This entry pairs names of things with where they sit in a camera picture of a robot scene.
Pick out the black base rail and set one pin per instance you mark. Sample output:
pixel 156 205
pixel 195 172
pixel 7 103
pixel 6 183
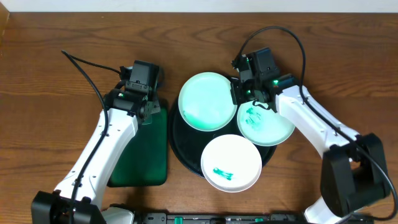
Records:
pixel 163 218

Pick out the mint green stained plate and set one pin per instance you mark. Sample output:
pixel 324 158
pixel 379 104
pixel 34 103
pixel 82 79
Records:
pixel 263 127

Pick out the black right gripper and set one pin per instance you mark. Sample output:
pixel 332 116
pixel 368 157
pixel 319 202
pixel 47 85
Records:
pixel 236 90

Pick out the white stained plate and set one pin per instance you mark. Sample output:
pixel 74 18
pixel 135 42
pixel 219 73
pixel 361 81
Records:
pixel 231 163

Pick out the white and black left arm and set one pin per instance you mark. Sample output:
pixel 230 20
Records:
pixel 78 197

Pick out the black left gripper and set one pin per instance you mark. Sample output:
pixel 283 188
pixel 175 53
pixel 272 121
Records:
pixel 152 108

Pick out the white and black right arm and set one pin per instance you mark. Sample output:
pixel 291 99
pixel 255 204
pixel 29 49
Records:
pixel 354 172

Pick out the round black tray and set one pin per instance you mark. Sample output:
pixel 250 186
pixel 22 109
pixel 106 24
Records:
pixel 188 143

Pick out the green rectangular water tray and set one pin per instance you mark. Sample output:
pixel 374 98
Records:
pixel 144 161

